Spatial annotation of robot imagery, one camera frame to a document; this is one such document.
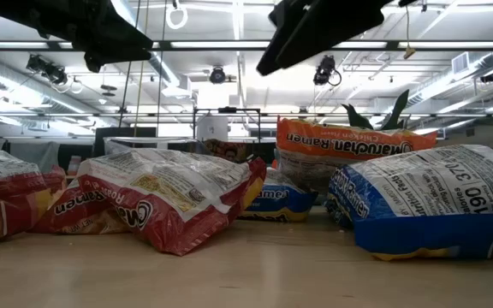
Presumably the small blue Maruchan ramen packet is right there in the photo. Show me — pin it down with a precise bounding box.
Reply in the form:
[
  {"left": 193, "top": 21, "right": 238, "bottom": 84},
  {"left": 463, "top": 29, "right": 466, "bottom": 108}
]
[{"left": 238, "top": 167, "right": 318, "bottom": 223}]

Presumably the grey cloth cover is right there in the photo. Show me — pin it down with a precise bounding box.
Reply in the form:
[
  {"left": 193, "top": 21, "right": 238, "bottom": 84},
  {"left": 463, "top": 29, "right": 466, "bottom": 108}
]
[{"left": 8, "top": 140, "right": 62, "bottom": 173}]

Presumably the orange Maruchan chicken ramen packet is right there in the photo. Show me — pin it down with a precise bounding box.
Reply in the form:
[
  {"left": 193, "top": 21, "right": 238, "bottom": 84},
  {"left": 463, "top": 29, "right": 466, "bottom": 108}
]
[{"left": 274, "top": 116, "right": 438, "bottom": 194}]

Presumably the clear plastic bin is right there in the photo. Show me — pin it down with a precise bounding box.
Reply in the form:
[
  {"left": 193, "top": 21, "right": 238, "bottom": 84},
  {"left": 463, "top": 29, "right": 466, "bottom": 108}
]
[{"left": 103, "top": 136, "right": 207, "bottom": 156}]

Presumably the black ceiling camera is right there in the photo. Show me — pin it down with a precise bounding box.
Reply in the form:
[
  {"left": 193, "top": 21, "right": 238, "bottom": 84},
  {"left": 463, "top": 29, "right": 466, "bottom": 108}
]
[
  {"left": 312, "top": 54, "right": 343, "bottom": 87},
  {"left": 25, "top": 54, "right": 69, "bottom": 86},
  {"left": 208, "top": 65, "right": 228, "bottom": 86}
]

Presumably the white cylinder container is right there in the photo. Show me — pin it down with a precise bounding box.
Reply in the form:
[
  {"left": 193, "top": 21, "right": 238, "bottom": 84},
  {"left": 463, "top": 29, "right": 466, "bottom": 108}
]
[{"left": 196, "top": 115, "right": 229, "bottom": 143}]

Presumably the black metal frame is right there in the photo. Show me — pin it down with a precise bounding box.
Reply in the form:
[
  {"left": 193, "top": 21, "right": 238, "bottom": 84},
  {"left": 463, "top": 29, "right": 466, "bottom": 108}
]
[{"left": 192, "top": 106, "right": 262, "bottom": 143}]

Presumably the red Maruchan ramen packet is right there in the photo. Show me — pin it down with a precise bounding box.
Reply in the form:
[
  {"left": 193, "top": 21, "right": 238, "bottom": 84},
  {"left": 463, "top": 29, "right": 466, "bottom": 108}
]
[
  {"left": 27, "top": 178, "right": 132, "bottom": 235},
  {"left": 0, "top": 149, "right": 67, "bottom": 245},
  {"left": 76, "top": 147, "right": 268, "bottom": 258}
]

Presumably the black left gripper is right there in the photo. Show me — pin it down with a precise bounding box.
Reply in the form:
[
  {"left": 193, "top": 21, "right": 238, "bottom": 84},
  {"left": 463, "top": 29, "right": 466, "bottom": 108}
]
[{"left": 0, "top": 0, "right": 153, "bottom": 73}]

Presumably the white cable ring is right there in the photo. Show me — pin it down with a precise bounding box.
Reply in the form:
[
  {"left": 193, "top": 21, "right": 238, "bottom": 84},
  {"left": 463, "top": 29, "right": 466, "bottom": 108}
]
[{"left": 164, "top": 3, "right": 189, "bottom": 31}]

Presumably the dark green plant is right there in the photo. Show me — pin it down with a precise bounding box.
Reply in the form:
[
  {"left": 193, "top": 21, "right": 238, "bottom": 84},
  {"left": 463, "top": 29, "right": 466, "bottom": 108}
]
[{"left": 342, "top": 88, "right": 411, "bottom": 132}]

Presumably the white ceiling vent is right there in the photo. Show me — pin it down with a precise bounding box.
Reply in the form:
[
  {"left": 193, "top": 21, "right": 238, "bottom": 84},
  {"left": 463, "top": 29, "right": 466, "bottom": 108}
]
[{"left": 451, "top": 51, "right": 471, "bottom": 75}]

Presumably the brown printed packet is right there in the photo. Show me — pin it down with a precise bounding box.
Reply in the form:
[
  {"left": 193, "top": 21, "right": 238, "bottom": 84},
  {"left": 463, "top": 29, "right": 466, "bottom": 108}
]
[{"left": 203, "top": 139, "right": 248, "bottom": 164}]

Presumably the black ceiling rail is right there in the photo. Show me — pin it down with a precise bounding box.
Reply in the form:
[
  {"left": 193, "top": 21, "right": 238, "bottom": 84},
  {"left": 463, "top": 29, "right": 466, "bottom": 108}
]
[{"left": 0, "top": 39, "right": 493, "bottom": 53}]

